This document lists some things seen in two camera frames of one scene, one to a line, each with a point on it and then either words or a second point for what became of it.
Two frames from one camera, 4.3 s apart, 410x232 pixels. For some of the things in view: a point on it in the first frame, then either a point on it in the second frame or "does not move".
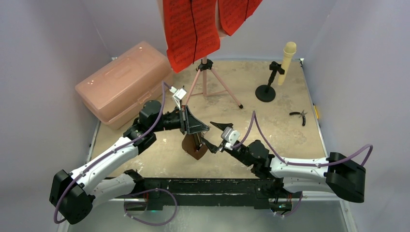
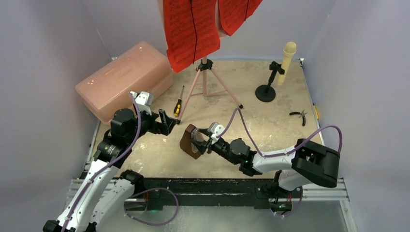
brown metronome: [188, 145] does not move
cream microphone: [289, 49] does not move
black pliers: [302, 114] does not move
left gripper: [188, 123] to [157, 127]
